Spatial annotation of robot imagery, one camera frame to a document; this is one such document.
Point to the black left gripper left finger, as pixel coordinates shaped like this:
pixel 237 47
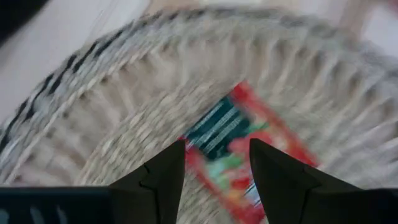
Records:
pixel 164 186

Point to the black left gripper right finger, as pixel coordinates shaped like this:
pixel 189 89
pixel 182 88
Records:
pixel 276 186

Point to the red strawberry tea bag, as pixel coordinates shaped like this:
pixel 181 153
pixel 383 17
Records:
pixel 224 124

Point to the round woven straw placemat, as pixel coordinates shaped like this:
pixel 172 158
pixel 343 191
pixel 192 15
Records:
pixel 155 93

